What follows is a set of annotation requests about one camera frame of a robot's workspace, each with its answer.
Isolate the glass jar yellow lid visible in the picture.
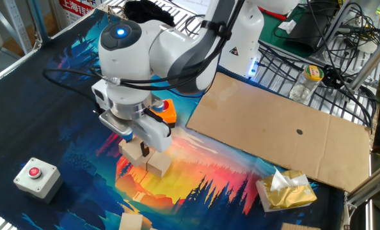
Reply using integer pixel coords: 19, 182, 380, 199
289, 65, 325, 105

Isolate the flat brown cardboard sheet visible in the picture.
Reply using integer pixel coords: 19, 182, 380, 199
186, 72, 373, 193

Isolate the grey steel post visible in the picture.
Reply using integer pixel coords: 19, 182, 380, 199
28, 0, 50, 44

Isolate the gold tissue pack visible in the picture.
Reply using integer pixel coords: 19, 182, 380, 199
255, 166, 318, 213

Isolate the slanted aluminium profile bar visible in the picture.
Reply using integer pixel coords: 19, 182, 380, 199
342, 159, 380, 210
349, 33, 380, 93

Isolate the gold chain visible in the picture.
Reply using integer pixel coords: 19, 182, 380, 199
106, 4, 127, 22

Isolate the colourful forest print mat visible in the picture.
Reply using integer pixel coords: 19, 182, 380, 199
0, 8, 344, 230

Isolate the metal wrist mounting plate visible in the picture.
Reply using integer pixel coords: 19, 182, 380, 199
98, 98, 165, 143

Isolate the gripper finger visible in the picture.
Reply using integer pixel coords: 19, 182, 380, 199
140, 140, 150, 158

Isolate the grey box with red button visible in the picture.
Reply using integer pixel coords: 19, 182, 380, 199
13, 157, 64, 204

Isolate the white paper scrap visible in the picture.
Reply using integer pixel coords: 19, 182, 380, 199
278, 19, 297, 35

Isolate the red white printed sign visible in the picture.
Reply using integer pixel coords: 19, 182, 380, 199
58, 0, 97, 25

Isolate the black fuzzy bag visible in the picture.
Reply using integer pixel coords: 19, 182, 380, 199
123, 0, 177, 28

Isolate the tangled black cable bundle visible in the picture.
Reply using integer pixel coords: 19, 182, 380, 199
257, 0, 380, 128

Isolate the orange emergency stop button box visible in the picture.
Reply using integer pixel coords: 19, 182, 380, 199
151, 98, 177, 128

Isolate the green cutting mat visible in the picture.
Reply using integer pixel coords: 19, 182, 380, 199
258, 6, 310, 59

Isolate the perforated grey shelf upright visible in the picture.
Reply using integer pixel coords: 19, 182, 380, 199
0, 0, 34, 55

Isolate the red pen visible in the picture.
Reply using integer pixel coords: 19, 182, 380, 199
262, 8, 287, 22

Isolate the open cardboard box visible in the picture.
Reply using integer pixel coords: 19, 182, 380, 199
280, 222, 321, 230

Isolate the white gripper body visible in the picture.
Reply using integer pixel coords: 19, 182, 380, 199
91, 79, 173, 153

